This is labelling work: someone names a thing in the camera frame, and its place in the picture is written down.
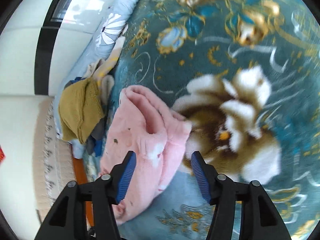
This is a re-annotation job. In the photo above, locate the mustard yellow knit sweater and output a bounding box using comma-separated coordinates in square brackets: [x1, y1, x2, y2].
[59, 79, 105, 144]

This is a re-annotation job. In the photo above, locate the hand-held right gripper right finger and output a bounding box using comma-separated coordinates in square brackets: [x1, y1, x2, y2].
[191, 151, 293, 240]

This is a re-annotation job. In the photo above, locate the beige quilted headboard cover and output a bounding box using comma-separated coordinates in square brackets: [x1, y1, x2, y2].
[34, 96, 75, 223]

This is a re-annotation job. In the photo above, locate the beige garment with yellow print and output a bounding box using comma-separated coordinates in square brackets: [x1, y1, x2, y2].
[86, 36, 125, 98]

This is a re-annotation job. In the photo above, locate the wooden bed frame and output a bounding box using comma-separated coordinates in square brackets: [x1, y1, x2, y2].
[71, 150, 94, 230]

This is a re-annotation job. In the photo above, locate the pink floral fleece garment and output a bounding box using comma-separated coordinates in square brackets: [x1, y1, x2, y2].
[99, 85, 193, 227]

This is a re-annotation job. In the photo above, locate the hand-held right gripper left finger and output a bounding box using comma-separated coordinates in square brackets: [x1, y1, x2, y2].
[34, 150, 137, 240]

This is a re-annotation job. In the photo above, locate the light blue floral quilt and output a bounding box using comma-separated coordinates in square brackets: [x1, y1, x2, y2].
[54, 0, 154, 159]

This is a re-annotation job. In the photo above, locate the teal floral blanket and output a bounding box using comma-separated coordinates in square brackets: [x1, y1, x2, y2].
[82, 0, 320, 240]

